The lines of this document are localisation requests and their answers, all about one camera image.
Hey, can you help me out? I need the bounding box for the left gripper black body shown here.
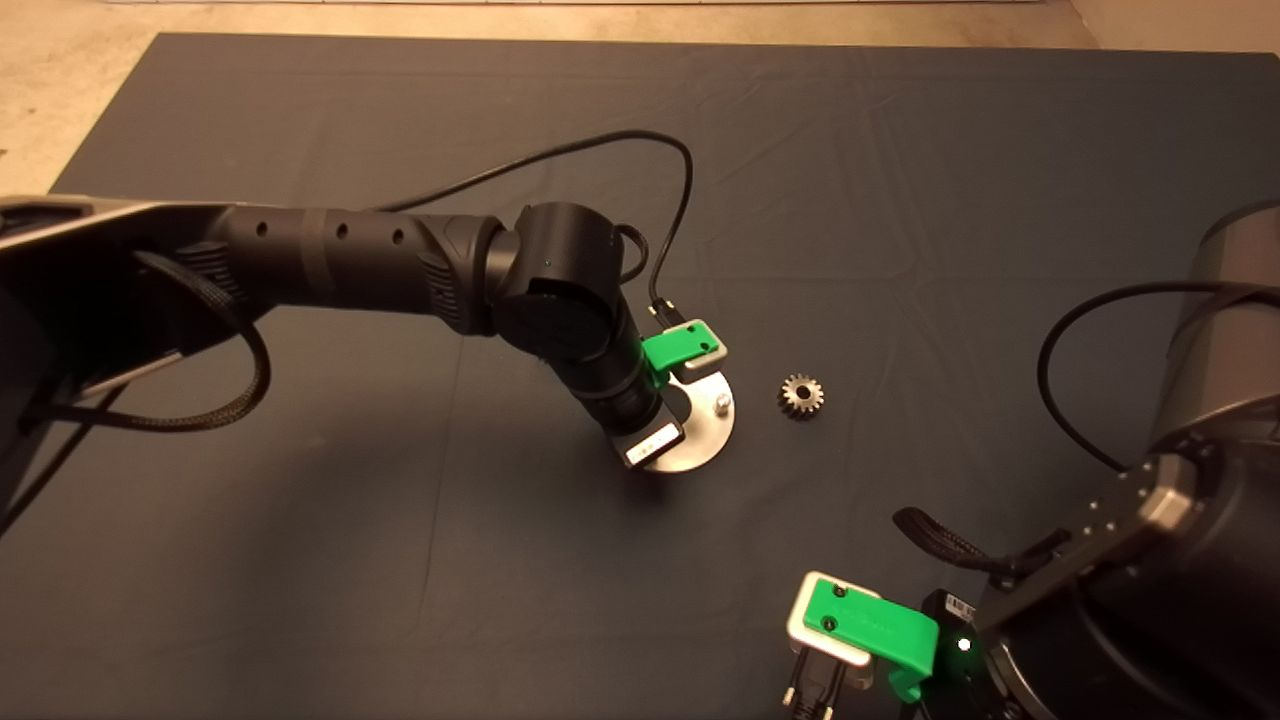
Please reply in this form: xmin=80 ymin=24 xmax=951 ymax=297
xmin=620 ymin=412 xmax=686 ymax=469

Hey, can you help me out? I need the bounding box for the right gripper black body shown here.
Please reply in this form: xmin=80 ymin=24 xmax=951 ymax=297
xmin=915 ymin=588 xmax=1001 ymax=720

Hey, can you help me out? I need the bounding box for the round metal carrier plate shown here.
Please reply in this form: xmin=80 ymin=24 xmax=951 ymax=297
xmin=650 ymin=372 xmax=736 ymax=475

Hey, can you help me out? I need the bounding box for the dark steel planetary gear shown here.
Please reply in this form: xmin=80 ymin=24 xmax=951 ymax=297
xmin=777 ymin=374 xmax=825 ymax=421

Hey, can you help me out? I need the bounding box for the dark grey table cloth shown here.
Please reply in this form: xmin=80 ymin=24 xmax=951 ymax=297
xmin=0 ymin=30 xmax=1280 ymax=720

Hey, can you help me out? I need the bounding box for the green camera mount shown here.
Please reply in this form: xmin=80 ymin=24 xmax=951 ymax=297
xmin=808 ymin=578 xmax=941 ymax=706
xmin=642 ymin=320 xmax=723 ymax=391

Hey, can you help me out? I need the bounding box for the small silver camera box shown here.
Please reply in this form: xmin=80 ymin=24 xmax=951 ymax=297
xmin=787 ymin=570 xmax=881 ymax=691
xmin=680 ymin=318 xmax=729 ymax=373

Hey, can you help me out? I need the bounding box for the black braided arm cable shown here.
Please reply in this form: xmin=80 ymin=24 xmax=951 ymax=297
xmin=893 ymin=507 xmax=1071 ymax=586
xmin=20 ymin=250 xmax=271 ymax=433

